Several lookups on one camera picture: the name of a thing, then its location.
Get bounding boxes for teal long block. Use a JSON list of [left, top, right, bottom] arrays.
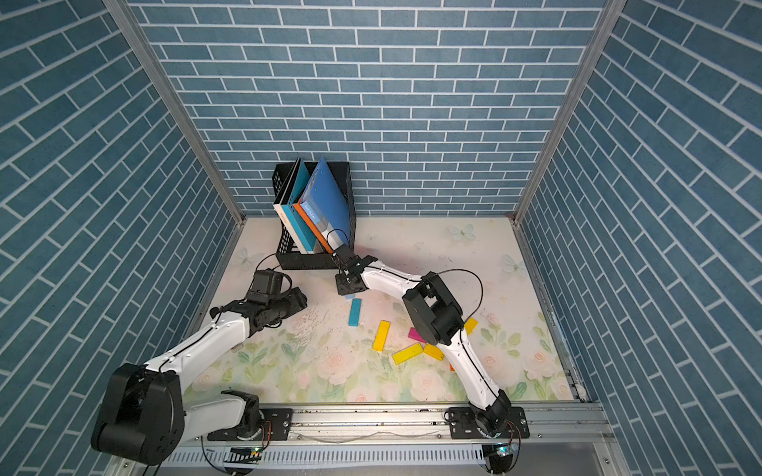
[[347, 299, 362, 327]]

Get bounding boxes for yellow long block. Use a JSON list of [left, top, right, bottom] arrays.
[[372, 321, 391, 352]]

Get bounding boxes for magenta block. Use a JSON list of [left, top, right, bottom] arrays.
[[408, 327, 426, 343]]

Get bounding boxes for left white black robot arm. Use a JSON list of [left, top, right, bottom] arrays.
[[90, 269, 308, 466]]

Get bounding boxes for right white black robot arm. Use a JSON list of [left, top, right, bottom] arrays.
[[331, 245, 512, 438]]

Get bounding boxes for black mesh file holder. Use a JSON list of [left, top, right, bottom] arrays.
[[272, 159, 356, 270]]

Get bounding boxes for teal book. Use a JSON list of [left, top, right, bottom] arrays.
[[292, 160, 323, 254]]

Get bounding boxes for large blue folder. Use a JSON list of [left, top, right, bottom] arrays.
[[297, 160, 352, 252]]

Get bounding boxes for orange book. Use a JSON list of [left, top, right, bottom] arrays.
[[294, 203, 333, 254]]

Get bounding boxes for white book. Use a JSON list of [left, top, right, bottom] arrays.
[[273, 159, 308, 254]]

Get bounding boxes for yellow small block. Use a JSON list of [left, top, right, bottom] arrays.
[[423, 344, 445, 361]]

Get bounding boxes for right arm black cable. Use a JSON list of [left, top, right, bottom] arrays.
[[433, 267, 486, 325]]

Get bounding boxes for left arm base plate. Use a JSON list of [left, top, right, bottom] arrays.
[[206, 408, 294, 443]]

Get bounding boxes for aluminium mounting rail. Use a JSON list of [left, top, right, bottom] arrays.
[[118, 403, 620, 447]]

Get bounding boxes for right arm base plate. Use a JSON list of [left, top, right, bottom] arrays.
[[444, 407, 530, 440]]

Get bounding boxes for white slotted cable duct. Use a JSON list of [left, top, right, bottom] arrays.
[[162, 444, 484, 470]]

